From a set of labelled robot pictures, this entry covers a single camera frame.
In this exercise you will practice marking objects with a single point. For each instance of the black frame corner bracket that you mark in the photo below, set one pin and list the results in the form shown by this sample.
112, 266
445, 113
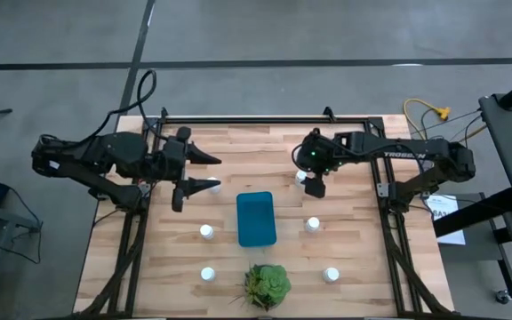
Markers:
328, 113
163, 112

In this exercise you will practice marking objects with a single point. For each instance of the teal rectangular basket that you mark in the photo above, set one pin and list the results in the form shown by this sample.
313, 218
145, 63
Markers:
256, 220

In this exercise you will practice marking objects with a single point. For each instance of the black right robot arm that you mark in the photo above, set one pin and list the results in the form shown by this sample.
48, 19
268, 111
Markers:
416, 149

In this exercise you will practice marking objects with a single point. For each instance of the black metal side stand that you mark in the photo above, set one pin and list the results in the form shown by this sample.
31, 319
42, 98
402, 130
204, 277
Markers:
7, 218

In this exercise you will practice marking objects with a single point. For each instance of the green succulent in grey pot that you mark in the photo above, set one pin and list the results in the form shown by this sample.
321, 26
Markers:
269, 284

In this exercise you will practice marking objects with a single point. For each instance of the white paper sheet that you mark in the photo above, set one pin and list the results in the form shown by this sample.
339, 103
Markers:
449, 222

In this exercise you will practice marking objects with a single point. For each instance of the black equipment cart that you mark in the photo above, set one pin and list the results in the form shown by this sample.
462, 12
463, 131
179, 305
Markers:
511, 146

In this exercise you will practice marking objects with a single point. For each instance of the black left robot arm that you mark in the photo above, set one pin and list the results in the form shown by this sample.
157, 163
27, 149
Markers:
118, 151

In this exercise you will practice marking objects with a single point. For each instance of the grey metal mounting plate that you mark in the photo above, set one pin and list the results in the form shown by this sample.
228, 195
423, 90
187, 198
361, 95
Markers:
143, 189
382, 189

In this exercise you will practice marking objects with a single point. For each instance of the white cup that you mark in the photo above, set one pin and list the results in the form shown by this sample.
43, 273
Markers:
207, 274
206, 231
312, 224
330, 274

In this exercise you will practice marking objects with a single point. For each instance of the black caster wheel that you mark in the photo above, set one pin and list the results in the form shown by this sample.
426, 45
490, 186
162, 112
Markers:
502, 296

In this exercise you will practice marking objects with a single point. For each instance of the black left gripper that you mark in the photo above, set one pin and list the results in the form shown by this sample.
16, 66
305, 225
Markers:
173, 155

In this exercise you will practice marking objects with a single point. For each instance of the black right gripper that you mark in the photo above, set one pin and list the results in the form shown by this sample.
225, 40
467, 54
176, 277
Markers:
315, 187

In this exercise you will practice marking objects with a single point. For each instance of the black aluminium table frame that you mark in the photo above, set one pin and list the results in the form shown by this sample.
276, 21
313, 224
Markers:
260, 120

